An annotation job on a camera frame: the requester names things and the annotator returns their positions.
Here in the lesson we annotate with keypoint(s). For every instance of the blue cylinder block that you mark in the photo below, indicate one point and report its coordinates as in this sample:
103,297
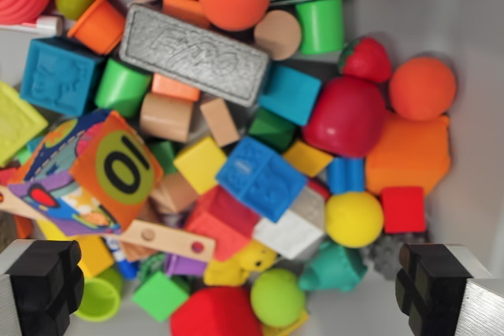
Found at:
345,174

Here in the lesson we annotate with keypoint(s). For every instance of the red embossed rubber block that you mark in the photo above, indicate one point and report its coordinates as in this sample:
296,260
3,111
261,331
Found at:
224,222

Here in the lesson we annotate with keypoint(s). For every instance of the red cube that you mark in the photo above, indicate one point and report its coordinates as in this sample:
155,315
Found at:
403,210

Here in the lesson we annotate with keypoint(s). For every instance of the teal embossed rubber cube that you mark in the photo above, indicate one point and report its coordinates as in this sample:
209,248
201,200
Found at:
61,74

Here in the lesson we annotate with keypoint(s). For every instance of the white silver block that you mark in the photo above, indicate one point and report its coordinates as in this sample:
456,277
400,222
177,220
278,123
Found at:
291,230

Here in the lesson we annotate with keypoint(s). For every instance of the lime green cup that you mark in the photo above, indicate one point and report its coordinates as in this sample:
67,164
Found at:
98,298

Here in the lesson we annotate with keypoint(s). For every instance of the wooden half-round block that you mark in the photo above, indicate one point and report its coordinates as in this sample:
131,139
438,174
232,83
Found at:
167,115

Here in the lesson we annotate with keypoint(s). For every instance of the lime green ball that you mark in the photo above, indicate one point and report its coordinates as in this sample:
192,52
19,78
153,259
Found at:
277,298

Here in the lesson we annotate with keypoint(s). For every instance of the yellow wooden block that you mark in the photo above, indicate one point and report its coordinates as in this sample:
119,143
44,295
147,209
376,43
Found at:
92,255

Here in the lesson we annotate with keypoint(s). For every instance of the grey gear toy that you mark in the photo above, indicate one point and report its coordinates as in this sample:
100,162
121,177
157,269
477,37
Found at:
384,253

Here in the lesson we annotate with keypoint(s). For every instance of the green embossed rubber block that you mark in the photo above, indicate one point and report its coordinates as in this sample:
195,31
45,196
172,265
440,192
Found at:
23,155

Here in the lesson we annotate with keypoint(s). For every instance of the brown wooden block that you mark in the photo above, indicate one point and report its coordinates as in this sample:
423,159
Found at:
173,194

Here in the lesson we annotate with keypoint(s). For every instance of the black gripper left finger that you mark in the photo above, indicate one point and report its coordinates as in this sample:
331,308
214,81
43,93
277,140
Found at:
43,285

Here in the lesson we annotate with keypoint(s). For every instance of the small yellow cube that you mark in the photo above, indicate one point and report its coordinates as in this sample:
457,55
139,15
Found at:
307,157

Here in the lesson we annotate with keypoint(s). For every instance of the small wooden rectangular block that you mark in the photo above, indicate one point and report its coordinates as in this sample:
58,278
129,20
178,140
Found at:
219,121

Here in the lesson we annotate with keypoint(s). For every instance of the blue embossed rubber block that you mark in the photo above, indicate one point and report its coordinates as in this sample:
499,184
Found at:
260,178

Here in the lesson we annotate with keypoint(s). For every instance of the yellow ball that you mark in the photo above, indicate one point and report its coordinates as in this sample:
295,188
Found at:
354,220

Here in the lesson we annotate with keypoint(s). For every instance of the teal plain block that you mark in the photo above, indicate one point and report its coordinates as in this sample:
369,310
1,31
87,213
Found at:
289,94

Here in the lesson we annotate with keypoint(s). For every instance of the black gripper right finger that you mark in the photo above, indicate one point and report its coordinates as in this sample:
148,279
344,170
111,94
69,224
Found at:
441,289

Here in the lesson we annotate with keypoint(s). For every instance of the green wooden block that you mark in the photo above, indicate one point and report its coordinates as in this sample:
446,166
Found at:
163,155

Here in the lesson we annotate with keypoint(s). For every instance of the red rounded toy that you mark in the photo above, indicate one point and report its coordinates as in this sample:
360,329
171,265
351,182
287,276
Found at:
214,312

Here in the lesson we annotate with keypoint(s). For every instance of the red toy strawberry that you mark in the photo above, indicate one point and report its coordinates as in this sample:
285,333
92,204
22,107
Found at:
366,60

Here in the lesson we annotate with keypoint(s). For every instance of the white and red marker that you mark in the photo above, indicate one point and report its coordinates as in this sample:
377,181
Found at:
31,27

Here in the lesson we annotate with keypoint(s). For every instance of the orange flat block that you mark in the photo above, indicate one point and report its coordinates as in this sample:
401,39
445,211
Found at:
175,88

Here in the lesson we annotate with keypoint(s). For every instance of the dark green block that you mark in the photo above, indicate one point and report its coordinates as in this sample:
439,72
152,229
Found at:
271,129

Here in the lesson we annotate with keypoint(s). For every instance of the yellow-green embossed rubber block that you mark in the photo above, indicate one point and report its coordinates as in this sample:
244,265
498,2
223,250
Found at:
15,123

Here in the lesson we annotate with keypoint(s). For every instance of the teal rubber animal toy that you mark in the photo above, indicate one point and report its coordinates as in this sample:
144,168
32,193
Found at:
334,267

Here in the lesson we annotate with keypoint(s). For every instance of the bright green cube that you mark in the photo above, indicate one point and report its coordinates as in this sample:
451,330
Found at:
159,296

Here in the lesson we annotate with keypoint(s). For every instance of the short wooden cylinder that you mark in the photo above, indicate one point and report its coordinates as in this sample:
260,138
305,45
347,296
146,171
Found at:
277,35

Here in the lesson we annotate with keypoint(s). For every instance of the orange soft block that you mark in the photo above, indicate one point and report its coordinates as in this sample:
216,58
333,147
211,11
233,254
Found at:
407,155

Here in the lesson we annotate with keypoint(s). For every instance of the red toy apple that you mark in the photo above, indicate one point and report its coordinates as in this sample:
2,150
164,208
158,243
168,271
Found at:
344,115

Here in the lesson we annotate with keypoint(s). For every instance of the orange rectangular block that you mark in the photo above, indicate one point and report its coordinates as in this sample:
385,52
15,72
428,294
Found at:
185,7

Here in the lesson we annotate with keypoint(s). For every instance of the purple plastic cup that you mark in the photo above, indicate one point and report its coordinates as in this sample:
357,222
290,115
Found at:
185,265

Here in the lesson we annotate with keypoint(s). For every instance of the fabric cube with number ten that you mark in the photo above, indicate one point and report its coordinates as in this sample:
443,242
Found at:
98,170

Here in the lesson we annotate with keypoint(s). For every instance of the yellow rubber duck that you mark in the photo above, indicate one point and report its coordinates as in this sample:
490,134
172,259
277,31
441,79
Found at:
240,265

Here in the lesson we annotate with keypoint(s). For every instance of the grey Expo whiteboard eraser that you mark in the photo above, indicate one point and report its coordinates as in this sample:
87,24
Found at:
197,56

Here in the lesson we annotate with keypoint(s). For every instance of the wooden strip with holes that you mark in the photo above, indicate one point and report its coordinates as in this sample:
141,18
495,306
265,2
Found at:
165,239

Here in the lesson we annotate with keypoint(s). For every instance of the orange plastic cup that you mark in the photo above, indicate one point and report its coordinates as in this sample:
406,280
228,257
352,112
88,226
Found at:
98,25

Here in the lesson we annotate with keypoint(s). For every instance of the green cylinder block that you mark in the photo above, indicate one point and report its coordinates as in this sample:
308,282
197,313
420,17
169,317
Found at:
122,86

